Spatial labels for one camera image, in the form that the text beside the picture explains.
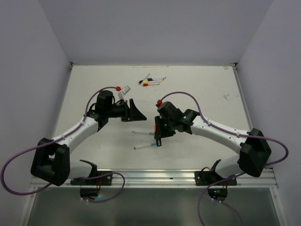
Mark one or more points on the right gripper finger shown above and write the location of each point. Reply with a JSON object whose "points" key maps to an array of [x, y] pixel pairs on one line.
{"points": [[157, 121], [157, 133]]}

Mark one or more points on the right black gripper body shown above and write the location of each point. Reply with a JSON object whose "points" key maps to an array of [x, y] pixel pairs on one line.
{"points": [[167, 128]]}

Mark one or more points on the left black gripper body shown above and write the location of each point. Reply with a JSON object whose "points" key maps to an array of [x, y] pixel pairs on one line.
{"points": [[121, 111]]}

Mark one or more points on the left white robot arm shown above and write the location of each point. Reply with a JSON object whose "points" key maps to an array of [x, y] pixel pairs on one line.
{"points": [[52, 162]]}

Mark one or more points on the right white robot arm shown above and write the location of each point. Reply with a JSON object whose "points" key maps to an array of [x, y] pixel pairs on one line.
{"points": [[192, 123]]}

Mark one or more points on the green cap marker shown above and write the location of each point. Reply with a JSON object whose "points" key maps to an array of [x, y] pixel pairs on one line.
{"points": [[144, 133]]}

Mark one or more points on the blue cap marker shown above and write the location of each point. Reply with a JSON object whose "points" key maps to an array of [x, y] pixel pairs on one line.
{"points": [[144, 146]]}

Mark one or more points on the black cap marker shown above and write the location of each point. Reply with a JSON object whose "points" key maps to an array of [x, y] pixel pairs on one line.
{"points": [[142, 80]]}

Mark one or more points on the red cap marker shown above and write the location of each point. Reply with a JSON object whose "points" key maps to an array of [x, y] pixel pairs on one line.
{"points": [[150, 84]]}

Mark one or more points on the yellow cap marker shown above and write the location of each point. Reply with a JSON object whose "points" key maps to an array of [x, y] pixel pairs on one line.
{"points": [[151, 82]]}

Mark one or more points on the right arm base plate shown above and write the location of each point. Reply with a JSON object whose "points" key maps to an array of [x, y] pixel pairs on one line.
{"points": [[205, 178]]}

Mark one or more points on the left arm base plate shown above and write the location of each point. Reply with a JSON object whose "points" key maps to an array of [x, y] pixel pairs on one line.
{"points": [[104, 178]]}

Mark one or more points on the aluminium right side rail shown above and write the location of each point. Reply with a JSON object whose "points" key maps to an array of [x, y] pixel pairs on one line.
{"points": [[249, 117]]}

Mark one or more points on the aluminium rail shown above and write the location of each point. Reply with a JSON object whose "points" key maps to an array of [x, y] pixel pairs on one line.
{"points": [[249, 117], [185, 178]]}

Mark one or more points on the aluminium front rail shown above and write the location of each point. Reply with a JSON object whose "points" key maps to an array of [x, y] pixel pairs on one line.
{"points": [[185, 178]]}

